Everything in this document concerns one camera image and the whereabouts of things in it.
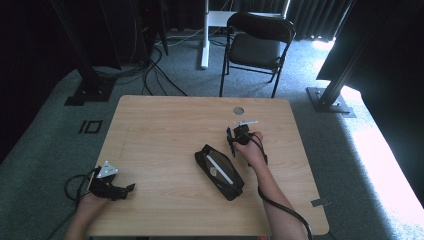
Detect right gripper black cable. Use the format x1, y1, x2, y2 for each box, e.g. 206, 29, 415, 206
249, 133, 314, 240

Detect white pen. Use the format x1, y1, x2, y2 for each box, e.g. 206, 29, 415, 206
205, 154, 235, 186

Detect person's left hand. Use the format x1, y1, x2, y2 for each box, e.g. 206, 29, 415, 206
77, 191, 112, 216

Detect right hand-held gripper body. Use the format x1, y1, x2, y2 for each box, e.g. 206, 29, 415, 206
233, 119, 259, 146

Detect grey tape strip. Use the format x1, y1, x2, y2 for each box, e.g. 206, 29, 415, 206
310, 198, 333, 208

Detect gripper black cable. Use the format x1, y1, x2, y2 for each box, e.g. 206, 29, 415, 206
46, 168, 99, 240
249, 133, 314, 240

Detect black floor cable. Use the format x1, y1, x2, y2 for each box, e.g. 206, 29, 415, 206
141, 43, 189, 98

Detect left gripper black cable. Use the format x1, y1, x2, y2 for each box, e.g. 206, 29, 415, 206
46, 168, 99, 240

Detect black pencil case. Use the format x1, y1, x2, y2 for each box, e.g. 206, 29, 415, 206
194, 143, 245, 202

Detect blue pen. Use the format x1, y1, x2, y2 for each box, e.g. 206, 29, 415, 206
226, 126, 237, 158

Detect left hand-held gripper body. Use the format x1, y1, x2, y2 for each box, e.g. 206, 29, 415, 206
88, 160, 120, 202

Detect black folding chair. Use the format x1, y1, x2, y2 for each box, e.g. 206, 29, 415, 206
218, 11, 297, 99

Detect white floor cable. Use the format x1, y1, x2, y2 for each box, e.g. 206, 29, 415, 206
155, 27, 205, 48

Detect black floor tape marks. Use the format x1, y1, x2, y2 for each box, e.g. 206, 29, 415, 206
77, 119, 104, 135

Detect dark curtain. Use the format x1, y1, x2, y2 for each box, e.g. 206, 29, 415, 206
283, 0, 353, 42

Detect black metal stand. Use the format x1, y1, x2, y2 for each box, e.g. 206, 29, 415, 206
305, 0, 378, 119
49, 0, 118, 107

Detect person's right hand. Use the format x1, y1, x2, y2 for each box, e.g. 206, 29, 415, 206
233, 131, 268, 168

